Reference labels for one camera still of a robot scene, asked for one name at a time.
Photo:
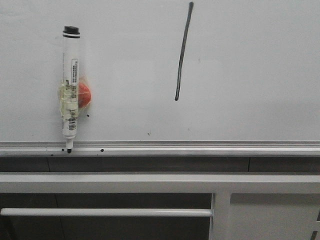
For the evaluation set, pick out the red round magnet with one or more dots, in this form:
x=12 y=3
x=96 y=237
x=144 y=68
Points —
x=84 y=95

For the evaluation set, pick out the white black whiteboard marker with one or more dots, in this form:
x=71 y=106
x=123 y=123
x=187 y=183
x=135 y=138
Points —
x=69 y=87

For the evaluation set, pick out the white whiteboard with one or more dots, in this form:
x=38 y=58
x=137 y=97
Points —
x=229 y=77

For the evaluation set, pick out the white horizontal stand rod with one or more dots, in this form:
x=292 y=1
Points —
x=106 y=212

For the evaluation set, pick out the white metal stand frame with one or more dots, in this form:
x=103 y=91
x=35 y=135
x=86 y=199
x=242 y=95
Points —
x=222 y=186

